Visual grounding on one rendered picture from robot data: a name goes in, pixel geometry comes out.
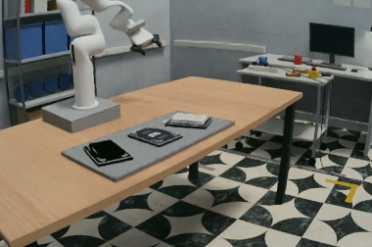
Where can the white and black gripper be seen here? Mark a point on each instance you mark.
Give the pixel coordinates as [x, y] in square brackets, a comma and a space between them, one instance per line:
[139, 36]

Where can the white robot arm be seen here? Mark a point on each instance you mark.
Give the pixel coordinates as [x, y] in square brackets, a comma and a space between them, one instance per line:
[93, 44]

